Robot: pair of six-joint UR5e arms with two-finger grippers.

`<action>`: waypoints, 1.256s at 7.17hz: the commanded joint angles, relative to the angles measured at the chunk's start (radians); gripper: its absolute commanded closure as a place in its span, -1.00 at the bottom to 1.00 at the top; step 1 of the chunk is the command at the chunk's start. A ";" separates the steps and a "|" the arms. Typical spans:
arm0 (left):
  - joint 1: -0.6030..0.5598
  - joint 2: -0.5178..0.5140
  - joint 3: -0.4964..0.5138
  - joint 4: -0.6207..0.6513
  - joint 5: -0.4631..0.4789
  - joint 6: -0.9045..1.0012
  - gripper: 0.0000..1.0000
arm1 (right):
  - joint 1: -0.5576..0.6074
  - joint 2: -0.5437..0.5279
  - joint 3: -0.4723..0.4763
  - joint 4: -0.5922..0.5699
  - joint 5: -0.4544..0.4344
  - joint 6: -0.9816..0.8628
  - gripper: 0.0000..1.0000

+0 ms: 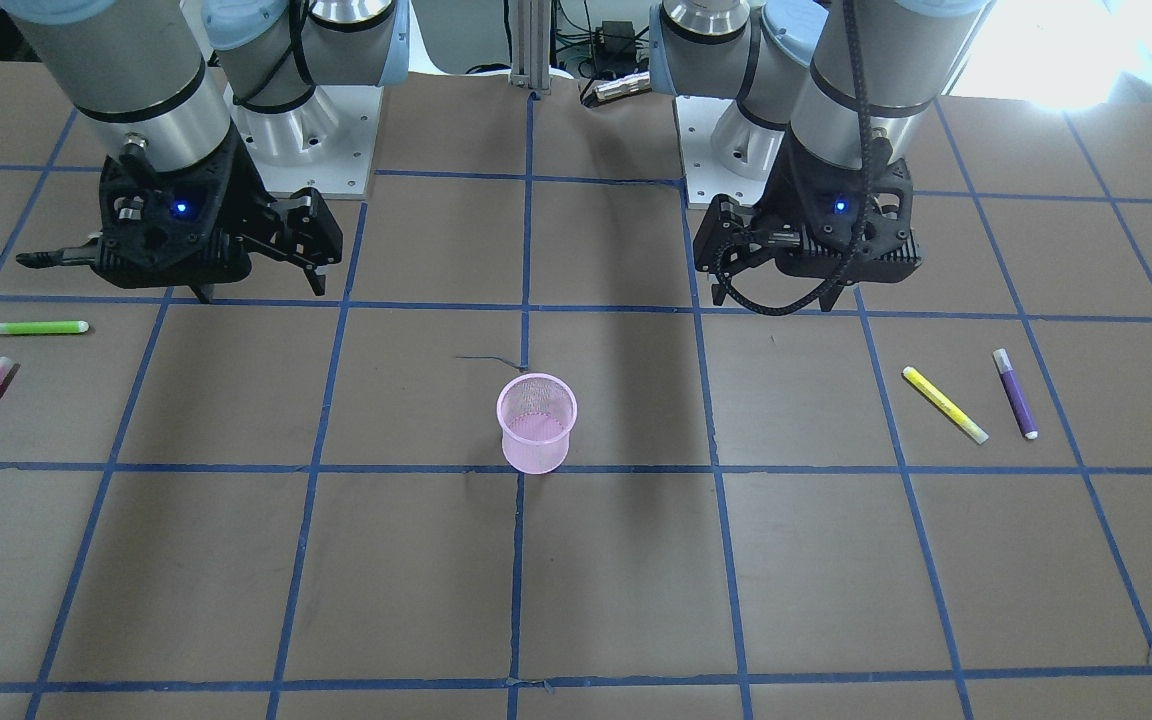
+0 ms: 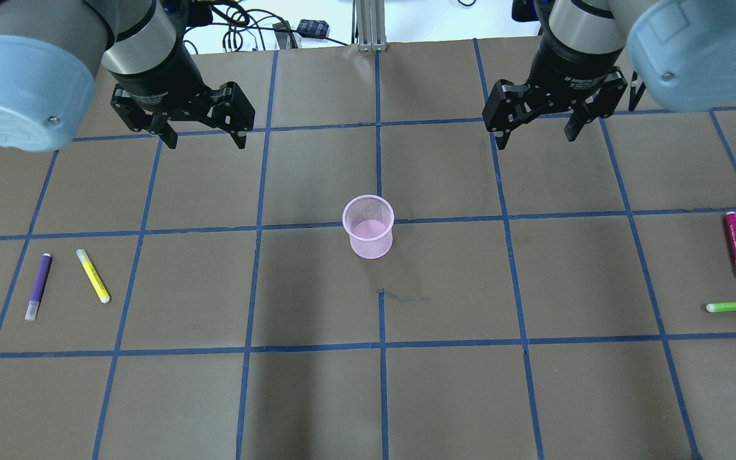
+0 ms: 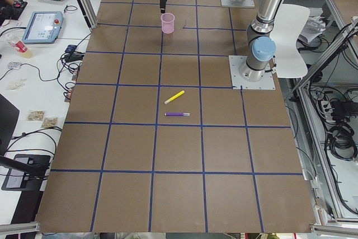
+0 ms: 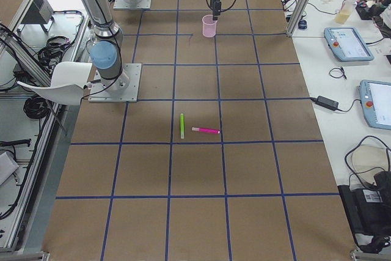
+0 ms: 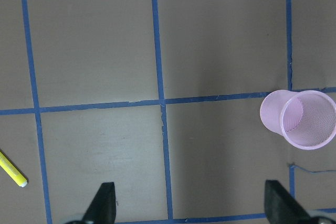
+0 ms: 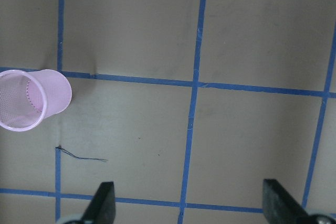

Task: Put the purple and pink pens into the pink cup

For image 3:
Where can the small snack bag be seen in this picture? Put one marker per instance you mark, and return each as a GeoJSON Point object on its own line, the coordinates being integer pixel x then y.
{"type": "Point", "coordinates": [36, 115]}
{"type": "Point", "coordinates": [49, 122]}

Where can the pink mesh cup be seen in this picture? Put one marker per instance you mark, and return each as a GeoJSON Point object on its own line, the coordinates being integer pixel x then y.
{"type": "Point", "coordinates": [167, 23]}

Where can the black camera stand base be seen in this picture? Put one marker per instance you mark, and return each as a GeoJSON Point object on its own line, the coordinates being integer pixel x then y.
{"type": "Point", "coordinates": [26, 172]}

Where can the white plastic chair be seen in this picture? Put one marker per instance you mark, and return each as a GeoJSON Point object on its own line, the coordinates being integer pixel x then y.
{"type": "Point", "coordinates": [288, 24]}

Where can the near blue teach pendant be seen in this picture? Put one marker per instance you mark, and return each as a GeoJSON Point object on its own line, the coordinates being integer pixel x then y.
{"type": "Point", "coordinates": [43, 27]}

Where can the purple marker pen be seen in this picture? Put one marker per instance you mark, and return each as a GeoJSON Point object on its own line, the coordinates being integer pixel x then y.
{"type": "Point", "coordinates": [177, 114]}

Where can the blue checked pouch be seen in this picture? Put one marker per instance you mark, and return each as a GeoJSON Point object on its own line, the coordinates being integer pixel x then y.
{"type": "Point", "coordinates": [70, 48]}

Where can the yellow highlighter pen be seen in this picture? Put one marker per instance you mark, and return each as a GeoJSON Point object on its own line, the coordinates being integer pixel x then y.
{"type": "Point", "coordinates": [177, 95]}

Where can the plastic bottle red label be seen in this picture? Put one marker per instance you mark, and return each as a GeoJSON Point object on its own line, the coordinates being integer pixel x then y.
{"type": "Point", "coordinates": [17, 44]}

